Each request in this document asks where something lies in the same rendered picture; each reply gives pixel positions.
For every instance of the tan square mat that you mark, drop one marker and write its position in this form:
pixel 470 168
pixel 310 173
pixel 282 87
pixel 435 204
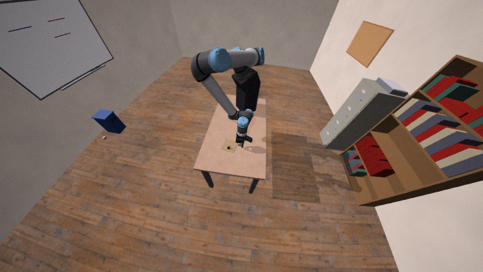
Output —
pixel 230 143

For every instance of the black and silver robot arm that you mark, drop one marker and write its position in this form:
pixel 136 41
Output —
pixel 219 60

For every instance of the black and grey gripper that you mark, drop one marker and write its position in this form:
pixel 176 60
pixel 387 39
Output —
pixel 239 140

